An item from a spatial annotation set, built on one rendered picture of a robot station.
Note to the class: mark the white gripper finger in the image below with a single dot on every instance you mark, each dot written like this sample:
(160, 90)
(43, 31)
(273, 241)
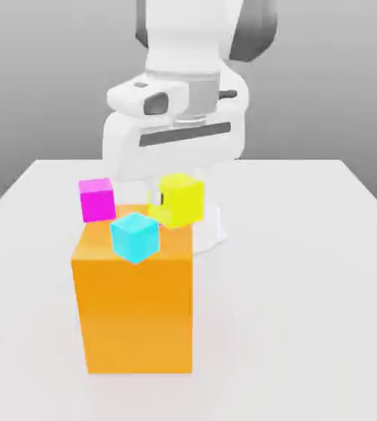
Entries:
(154, 210)

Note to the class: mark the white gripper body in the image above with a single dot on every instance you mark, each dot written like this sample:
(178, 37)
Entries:
(122, 148)

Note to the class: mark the small yellow cube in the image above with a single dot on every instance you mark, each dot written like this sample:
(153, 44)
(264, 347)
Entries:
(183, 200)

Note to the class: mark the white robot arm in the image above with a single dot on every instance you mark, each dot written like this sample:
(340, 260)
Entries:
(188, 39)

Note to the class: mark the small cyan cube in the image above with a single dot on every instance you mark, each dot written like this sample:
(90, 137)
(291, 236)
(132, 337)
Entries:
(135, 238)

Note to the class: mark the small magenta cube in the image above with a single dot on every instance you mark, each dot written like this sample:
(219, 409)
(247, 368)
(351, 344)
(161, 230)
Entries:
(97, 202)

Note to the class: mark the large orange box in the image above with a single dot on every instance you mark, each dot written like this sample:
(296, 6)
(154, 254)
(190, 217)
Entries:
(135, 312)

